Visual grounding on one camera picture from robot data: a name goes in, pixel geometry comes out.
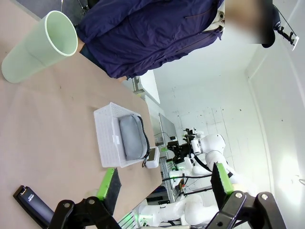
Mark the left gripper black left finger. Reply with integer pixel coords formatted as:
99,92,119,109
50,167,122,229

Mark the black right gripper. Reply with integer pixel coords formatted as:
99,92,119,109
166,140,191,165

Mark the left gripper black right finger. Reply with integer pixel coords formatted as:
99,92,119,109
209,162,286,229

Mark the white perforated plastic basket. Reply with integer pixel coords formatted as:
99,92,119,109
93,102,153,168

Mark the grey flat panel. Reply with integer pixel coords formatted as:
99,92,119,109
158,113,177,146

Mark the white rectangular digital device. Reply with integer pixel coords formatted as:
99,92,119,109
145,147,160,169

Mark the white table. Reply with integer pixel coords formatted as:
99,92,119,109
132,70,161,104

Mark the person in purple jacket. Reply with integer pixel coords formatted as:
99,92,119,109
76,0,282,79

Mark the pale green plastic cup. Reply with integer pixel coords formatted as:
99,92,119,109
1,10,79,83

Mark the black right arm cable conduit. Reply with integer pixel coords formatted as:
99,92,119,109
190,154,213,173

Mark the aluminium frame stand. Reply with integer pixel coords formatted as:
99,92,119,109
159,157,191,205

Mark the black clamp bracket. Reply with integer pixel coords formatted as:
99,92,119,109
274,22,300,51

